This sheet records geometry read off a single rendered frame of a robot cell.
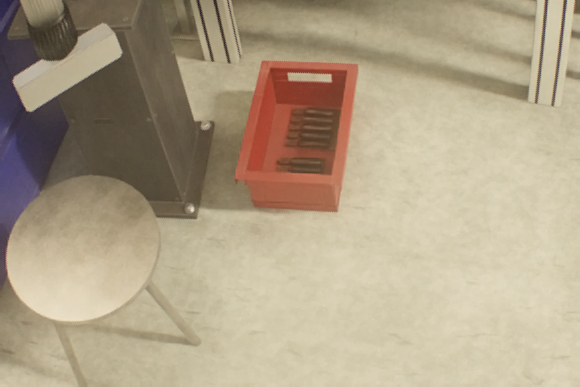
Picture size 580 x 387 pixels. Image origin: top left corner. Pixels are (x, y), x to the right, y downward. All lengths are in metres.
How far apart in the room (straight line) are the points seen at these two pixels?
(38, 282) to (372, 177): 0.72
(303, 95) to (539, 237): 0.59
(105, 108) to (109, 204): 0.18
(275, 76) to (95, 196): 0.51
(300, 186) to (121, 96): 0.38
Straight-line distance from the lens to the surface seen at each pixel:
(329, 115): 1.90
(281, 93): 1.92
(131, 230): 1.52
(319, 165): 1.83
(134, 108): 1.60
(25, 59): 1.83
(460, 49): 2.05
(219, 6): 1.93
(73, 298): 1.48
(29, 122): 1.87
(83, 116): 1.66
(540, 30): 1.78
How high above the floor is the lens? 1.47
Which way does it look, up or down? 53 degrees down
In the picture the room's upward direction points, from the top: 11 degrees counter-clockwise
